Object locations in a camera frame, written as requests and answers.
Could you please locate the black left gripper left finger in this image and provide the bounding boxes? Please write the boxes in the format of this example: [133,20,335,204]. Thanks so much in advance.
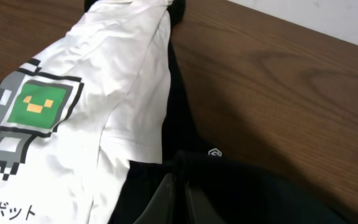
[134,174,176,224]

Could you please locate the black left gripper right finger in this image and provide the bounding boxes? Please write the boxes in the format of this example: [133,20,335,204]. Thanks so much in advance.
[185,184,226,224]

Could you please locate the black leggings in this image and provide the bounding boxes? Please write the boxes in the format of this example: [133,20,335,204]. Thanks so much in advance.
[109,151,348,224]

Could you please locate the black garment under t-shirt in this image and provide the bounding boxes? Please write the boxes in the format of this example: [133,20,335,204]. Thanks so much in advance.
[72,1,219,167]

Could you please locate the white printed t-shirt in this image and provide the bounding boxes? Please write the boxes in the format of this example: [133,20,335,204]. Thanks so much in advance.
[0,1,171,223]

